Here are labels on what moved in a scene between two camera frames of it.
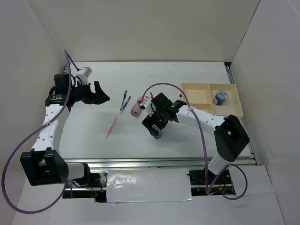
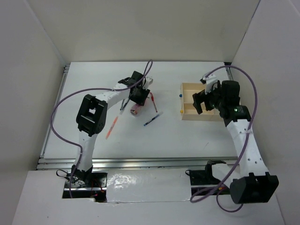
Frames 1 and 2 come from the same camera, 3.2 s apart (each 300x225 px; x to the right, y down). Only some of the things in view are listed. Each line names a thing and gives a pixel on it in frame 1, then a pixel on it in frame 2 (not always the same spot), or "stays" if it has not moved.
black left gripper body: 83,93 to 140,96
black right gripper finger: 149,124 to 208,104
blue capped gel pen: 124,97 stays
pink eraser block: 136,108 stays
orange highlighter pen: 111,127 stays
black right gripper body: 157,116 to 215,94
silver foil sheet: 148,185 stays
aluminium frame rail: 252,162 stays
